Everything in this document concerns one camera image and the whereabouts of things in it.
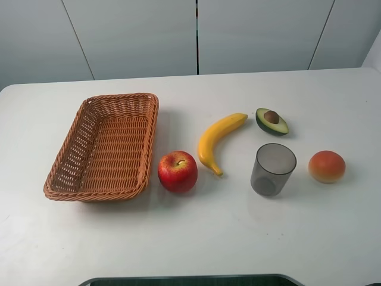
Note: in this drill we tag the brown woven wicker basket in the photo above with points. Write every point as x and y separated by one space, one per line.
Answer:
107 153

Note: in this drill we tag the red apple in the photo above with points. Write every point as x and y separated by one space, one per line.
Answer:
178 172

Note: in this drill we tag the orange peach fruit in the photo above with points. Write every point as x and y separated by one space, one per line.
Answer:
326 167

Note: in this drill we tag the yellow banana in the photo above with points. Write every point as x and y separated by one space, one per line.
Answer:
213 135

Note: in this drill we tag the halved avocado with pit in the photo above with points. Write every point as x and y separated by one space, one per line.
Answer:
270 122

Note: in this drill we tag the transparent grey plastic cup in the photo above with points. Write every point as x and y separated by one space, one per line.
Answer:
274 164

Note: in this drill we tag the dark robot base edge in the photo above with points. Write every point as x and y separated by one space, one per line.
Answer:
196 280

